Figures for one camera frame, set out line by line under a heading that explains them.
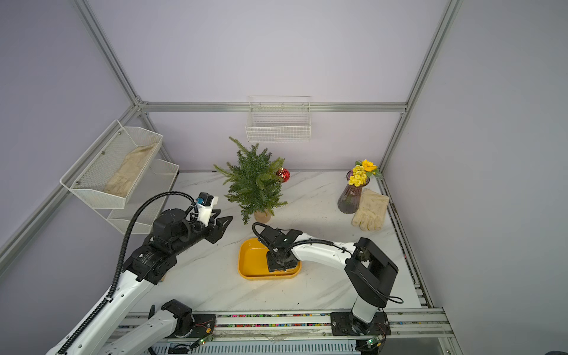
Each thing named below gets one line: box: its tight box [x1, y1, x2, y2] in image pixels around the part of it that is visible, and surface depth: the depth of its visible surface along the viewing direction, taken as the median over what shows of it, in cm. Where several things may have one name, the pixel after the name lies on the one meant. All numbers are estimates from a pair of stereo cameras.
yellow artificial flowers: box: [347, 159, 383, 188], surface depth 88 cm
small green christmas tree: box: [213, 136, 288, 225], surface depth 81 cm
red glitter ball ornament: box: [277, 167, 291, 183], surface depth 80 cm
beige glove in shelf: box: [104, 142, 157, 198], surface depth 81 cm
